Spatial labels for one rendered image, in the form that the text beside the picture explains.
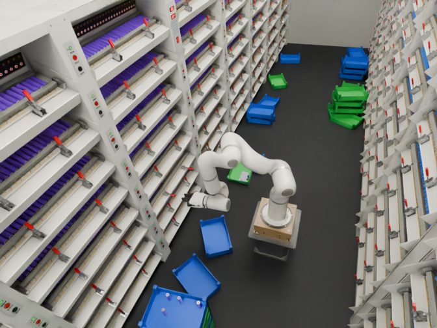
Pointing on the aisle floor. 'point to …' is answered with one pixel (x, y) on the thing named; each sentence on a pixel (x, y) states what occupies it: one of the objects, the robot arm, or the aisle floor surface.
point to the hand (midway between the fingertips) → (185, 197)
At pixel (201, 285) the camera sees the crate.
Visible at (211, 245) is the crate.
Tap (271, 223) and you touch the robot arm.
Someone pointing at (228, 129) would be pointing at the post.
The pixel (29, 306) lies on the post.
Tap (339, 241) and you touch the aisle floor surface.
